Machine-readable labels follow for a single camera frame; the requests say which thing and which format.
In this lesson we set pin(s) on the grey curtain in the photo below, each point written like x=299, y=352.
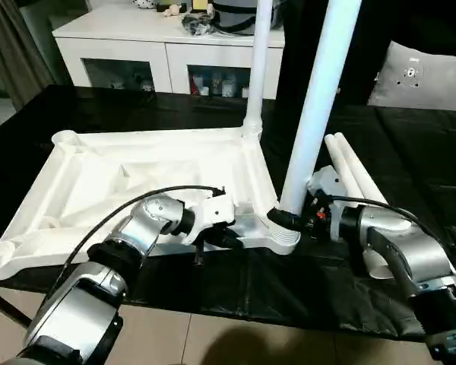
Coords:
x=19, y=57

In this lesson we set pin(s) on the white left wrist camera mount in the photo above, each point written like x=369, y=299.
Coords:
x=213, y=213

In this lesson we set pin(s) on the white plastic table top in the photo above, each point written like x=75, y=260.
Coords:
x=137, y=171

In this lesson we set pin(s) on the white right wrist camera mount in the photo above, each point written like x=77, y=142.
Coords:
x=328, y=182

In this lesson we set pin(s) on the grey pillow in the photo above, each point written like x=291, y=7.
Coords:
x=422, y=76

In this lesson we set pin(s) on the black clutter on sideboard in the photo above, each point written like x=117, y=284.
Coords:
x=197, y=24

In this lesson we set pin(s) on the black metal frame leg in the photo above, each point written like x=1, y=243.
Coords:
x=7, y=306

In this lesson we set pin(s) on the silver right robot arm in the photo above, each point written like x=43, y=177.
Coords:
x=414, y=251

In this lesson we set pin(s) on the grey round pot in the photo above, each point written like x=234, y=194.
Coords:
x=235, y=19

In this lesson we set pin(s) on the small yellow box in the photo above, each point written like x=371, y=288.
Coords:
x=199, y=4

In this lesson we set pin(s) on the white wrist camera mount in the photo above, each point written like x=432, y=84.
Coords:
x=213, y=213
x=328, y=182

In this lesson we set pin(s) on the white sideboard cabinet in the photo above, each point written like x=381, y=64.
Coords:
x=137, y=53

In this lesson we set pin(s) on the small beige figurine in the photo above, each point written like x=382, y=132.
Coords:
x=174, y=10

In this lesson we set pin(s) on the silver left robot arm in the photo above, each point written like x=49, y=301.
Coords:
x=137, y=235

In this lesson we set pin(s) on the spotted white mug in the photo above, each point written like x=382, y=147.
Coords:
x=144, y=4

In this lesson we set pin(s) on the black cabinet with gold label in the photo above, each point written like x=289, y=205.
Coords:
x=300, y=45

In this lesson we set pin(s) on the white plastic table leg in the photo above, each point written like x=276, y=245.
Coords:
x=260, y=57
x=344, y=171
x=319, y=95
x=361, y=175

